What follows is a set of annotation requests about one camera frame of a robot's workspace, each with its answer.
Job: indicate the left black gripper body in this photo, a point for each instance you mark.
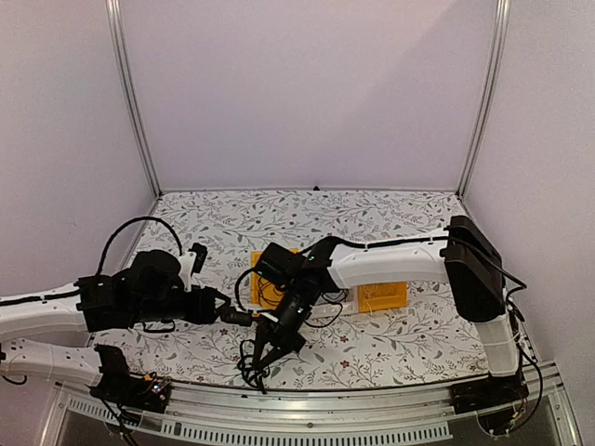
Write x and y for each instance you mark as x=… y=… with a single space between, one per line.
x=200 y=311

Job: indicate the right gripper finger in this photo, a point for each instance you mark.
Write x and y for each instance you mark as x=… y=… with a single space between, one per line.
x=263 y=336
x=270 y=354

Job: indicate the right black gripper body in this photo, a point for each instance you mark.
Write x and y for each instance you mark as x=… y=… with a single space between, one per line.
x=291 y=338

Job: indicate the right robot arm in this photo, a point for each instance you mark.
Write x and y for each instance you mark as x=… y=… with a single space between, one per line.
x=459 y=255

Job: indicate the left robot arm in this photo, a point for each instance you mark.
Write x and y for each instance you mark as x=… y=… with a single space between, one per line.
x=156 y=287

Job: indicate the left yellow bin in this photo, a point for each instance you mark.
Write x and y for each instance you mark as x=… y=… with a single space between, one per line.
x=268 y=283

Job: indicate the yellow bin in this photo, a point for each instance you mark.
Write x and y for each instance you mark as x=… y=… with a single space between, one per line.
x=268 y=283
x=381 y=296

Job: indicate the clear plastic bin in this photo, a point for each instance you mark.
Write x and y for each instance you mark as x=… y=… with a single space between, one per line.
x=330 y=305

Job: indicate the floral table mat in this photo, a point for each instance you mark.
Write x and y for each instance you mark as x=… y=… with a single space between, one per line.
x=424 y=342

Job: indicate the right yellow bin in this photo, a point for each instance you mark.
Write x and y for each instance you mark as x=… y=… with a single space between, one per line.
x=381 y=296

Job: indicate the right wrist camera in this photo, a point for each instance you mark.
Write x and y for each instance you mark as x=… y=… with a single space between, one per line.
x=235 y=316

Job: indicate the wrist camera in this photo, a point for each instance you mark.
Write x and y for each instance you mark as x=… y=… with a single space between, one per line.
x=191 y=262
x=235 y=316

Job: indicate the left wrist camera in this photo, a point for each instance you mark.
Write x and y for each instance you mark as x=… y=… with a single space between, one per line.
x=191 y=262

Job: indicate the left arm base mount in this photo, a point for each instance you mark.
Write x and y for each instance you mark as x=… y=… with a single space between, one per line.
x=117 y=385

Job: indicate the front aluminium rail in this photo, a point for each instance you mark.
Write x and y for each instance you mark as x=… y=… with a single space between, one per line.
x=410 y=415

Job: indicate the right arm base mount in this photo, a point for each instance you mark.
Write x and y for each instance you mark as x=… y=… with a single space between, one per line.
x=499 y=402

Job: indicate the left aluminium frame post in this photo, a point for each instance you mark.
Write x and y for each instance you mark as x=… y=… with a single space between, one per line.
x=118 y=36

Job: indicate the aluminium frame post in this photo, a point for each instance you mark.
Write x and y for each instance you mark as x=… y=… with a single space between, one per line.
x=118 y=36
x=494 y=62

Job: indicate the right aluminium frame post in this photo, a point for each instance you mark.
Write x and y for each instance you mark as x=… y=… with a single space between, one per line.
x=494 y=62

